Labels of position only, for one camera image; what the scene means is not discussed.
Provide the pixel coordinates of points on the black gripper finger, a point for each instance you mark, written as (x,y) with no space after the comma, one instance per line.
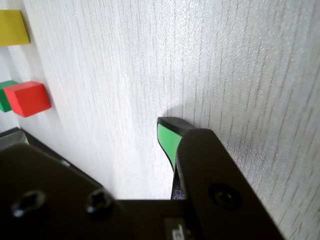
(12,136)
(167,140)

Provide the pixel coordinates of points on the green wooden cube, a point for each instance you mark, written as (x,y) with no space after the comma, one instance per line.
(5,100)

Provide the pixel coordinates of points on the red wooden cube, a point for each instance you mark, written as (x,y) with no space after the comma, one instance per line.
(27,100)

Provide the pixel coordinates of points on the yellow wooden cube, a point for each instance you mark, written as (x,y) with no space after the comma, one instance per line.
(12,27)

